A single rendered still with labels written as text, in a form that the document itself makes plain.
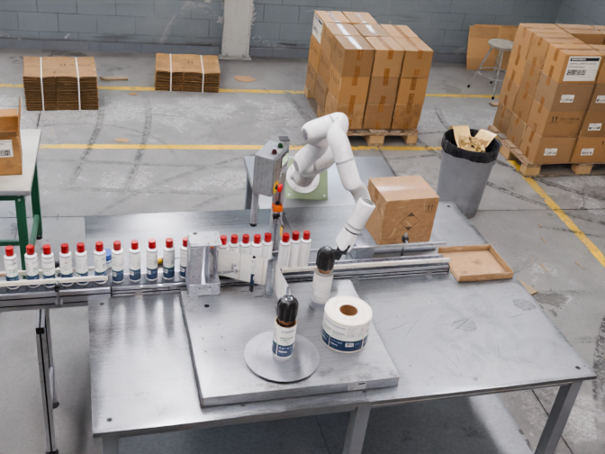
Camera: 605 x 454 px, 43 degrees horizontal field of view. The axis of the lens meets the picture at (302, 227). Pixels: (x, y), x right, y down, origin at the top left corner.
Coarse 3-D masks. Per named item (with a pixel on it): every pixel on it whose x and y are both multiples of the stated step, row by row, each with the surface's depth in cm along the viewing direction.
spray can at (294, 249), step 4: (296, 232) 352; (292, 236) 354; (296, 236) 352; (292, 240) 354; (296, 240) 353; (300, 240) 356; (292, 244) 354; (296, 244) 353; (292, 248) 355; (296, 248) 354; (292, 252) 356; (296, 252) 356; (292, 256) 357; (296, 256) 357; (292, 260) 358; (296, 260) 359; (288, 264) 360; (292, 264) 359; (296, 264) 360
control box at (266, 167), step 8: (272, 144) 340; (264, 152) 332; (280, 152) 334; (256, 160) 331; (264, 160) 329; (272, 160) 328; (280, 160) 334; (256, 168) 333; (264, 168) 331; (272, 168) 330; (280, 168) 337; (256, 176) 335; (264, 176) 333; (272, 176) 332; (256, 184) 337; (264, 184) 335; (272, 184) 334; (256, 192) 339; (264, 192) 337; (272, 192) 336
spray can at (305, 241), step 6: (306, 234) 353; (306, 240) 355; (300, 246) 357; (306, 246) 355; (300, 252) 358; (306, 252) 357; (300, 258) 360; (306, 258) 359; (300, 264) 361; (306, 264) 361
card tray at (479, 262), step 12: (444, 252) 399; (456, 252) 400; (468, 252) 401; (480, 252) 403; (492, 252) 402; (456, 264) 390; (468, 264) 392; (480, 264) 393; (492, 264) 394; (504, 264) 391; (456, 276) 381; (468, 276) 377; (480, 276) 379; (492, 276) 381; (504, 276) 383
